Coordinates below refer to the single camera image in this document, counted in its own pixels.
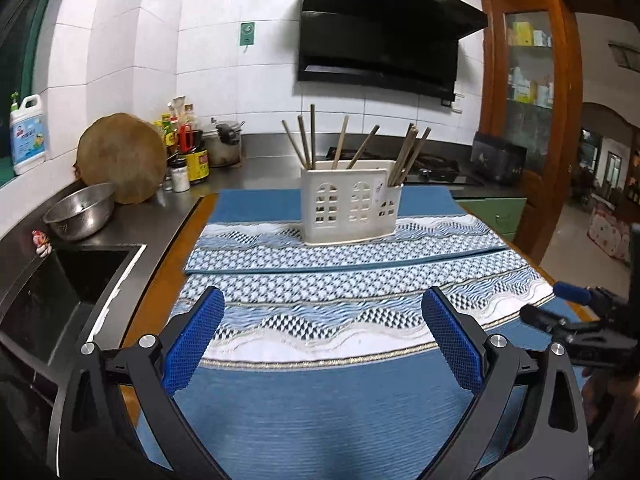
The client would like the black range hood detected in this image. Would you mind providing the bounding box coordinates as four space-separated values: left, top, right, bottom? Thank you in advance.
297 0 488 103

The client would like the dark sauce bottle yellow label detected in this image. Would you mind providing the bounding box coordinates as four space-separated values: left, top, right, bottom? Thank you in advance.
186 130 211 184

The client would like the small white shaker bottle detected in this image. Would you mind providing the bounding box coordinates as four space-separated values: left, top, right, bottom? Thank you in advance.
170 159 192 192

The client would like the white plastic utensil holder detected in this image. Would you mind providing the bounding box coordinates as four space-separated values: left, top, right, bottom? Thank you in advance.
300 160 404 246

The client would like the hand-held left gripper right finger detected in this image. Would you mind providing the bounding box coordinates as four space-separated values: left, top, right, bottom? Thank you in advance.
421 287 590 480

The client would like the green yellow condiment bottle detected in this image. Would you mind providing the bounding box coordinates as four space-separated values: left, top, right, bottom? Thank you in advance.
160 115 181 156

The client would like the black gas stove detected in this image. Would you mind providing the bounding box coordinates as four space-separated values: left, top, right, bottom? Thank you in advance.
325 146 483 186

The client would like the steel kitchen sink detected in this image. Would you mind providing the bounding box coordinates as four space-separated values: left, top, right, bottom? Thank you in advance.
0 242 148 367

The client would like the white detergent jug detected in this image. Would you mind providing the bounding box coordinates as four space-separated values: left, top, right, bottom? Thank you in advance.
10 92 48 176

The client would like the metal cooking pot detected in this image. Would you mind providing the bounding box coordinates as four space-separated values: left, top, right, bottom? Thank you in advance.
204 120 246 168

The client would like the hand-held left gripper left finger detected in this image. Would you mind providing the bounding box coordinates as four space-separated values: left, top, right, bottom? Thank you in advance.
56 286 226 480

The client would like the black countertop appliance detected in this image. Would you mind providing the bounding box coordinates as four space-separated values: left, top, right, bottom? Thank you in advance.
470 131 528 184

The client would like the wooden glass door cabinet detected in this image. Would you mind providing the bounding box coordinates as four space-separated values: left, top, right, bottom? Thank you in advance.
480 0 583 266

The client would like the printed floral cloth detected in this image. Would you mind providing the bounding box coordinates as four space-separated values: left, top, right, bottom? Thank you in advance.
587 205 633 263

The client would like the stainless steel bowl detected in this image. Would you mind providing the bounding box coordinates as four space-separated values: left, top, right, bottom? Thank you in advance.
43 182 118 241

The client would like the round wooden cutting board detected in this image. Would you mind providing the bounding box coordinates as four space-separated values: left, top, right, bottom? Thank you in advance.
76 112 168 205

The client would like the set of brown chopsticks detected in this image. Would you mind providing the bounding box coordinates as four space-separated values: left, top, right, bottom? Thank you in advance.
281 104 432 188

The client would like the green drawer cabinet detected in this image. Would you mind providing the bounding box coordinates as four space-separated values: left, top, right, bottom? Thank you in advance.
460 197 528 242

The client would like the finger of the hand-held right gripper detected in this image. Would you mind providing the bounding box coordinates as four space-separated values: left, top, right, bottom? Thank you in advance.
520 305 601 346
552 282 608 311

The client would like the clear plastic food bag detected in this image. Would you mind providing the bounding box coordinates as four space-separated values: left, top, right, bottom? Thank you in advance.
167 95 198 131

